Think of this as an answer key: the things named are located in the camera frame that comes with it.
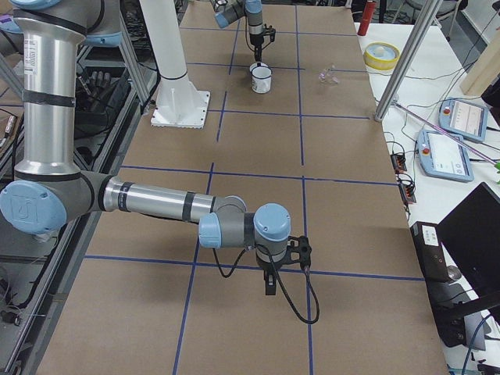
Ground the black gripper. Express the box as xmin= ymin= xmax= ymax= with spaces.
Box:
xmin=256 ymin=257 xmax=281 ymax=295
xmin=250 ymin=34 xmax=263 ymax=62

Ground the clear plastic funnel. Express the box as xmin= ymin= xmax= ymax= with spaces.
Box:
xmin=318 ymin=65 xmax=339 ymax=85

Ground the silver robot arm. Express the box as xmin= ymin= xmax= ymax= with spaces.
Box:
xmin=1 ymin=1 xmax=295 ymax=295
xmin=210 ymin=0 xmax=266 ymax=62

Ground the white enamel cup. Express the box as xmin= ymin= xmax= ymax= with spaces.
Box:
xmin=251 ymin=66 xmax=272 ymax=94

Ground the red bottle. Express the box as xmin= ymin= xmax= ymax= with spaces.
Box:
xmin=357 ymin=0 xmax=377 ymax=36

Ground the yellow tape roll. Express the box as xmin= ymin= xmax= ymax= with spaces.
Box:
xmin=363 ymin=42 xmax=401 ymax=71

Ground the orange black connector lower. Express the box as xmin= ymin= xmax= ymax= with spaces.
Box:
xmin=398 ymin=180 xmax=416 ymax=205

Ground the orange black connector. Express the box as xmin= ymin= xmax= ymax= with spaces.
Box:
xmin=398 ymin=180 xmax=416 ymax=205
xmin=390 ymin=152 xmax=407 ymax=173

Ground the orange black connector upper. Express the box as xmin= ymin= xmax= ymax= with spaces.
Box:
xmin=390 ymin=152 xmax=407 ymax=173

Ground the black computer box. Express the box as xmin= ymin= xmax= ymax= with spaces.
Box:
xmin=411 ymin=221 xmax=486 ymax=350

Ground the black monitor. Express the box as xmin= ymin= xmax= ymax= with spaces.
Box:
xmin=437 ymin=181 xmax=500 ymax=329

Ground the near blue teach pendant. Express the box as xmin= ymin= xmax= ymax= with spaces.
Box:
xmin=417 ymin=130 xmax=474 ymax=182

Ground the blue teach pendant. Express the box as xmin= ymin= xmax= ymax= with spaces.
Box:
xmin=417 ymin=130 xmax=474 ymax=182
xmin=438 ymin=98 xmax=488 ymax=143

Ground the far blue teach pendant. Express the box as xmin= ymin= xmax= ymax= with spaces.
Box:
xmin=438 ymin=98 xmax=488 ymax=143

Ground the metal grabber stick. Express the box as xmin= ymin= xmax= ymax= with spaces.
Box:
xmin=391 ymin=102 xmax=499 ymax=170

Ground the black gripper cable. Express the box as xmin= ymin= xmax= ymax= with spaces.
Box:
xmin=244 ymin=11 xmax=256 ymax=53
xmin=212 ymin=246 xmax=321 ymax=325

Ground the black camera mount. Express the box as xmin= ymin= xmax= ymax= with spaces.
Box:
xmin=261 ymin=24 xmax=276 ymax=43
xmin=280 ymin=235 xmax=312 ymax=271

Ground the white camera stand pillar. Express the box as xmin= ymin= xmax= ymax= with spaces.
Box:
xmin=140 ymin=0 xmax=210 ymax=129

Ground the aluminium frame post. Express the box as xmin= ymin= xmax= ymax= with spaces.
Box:
xmin=374 ymin=0 xmax=443 ymax=122

